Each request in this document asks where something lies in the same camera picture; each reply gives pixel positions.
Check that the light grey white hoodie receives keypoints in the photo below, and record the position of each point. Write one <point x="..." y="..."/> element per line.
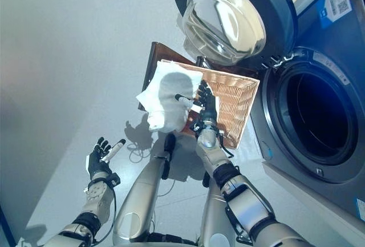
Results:
<point x="168" y="93"/>

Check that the white cabinet panel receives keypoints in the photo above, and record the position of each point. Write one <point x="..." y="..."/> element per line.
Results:
<point x="313" y="201"/>

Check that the round glass washing machine door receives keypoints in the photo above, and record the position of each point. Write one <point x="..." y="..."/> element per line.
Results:
<point x="222" y="16"/>

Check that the small blue white sticker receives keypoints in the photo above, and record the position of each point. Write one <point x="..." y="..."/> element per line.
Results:
<point x="333" y="4"/>

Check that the dark brown wooden stand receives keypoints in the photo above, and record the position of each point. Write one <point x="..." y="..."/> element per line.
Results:
<point x="159" y="53"/>

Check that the robot right hand black glove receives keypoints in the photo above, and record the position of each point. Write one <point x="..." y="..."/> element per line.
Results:
<point x="208" y="107"/>

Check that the robot left hand black glove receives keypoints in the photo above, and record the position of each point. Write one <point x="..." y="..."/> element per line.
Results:
<point x="98" y="164"/>

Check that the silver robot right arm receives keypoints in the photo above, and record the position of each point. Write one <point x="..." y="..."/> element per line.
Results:
<point x="248" y="201"/>

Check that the silver robot right leg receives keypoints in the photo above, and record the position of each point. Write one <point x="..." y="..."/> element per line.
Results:
<point x="211" y="215"/>

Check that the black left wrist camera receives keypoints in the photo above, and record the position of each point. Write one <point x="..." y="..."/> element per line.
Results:
<point x="113" y="178"/>

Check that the silver robot left leg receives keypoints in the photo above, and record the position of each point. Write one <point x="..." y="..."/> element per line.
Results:
<point x="137" y="201"/>

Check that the blue white energy label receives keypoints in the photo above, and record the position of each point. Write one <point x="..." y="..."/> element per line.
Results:
<point x="360" y="205"/>

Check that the rectangular wicker laundry tray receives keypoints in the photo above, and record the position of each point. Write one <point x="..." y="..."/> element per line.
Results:
<point x="236" y="96"/>

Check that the grey front-load washing machine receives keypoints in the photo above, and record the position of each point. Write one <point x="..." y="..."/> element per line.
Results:
<point x="353" y="73"/>

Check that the silver robot leg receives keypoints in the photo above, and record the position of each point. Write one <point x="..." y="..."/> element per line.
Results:
<point x="137" y="201"/>
<point x="211" y="215"/>

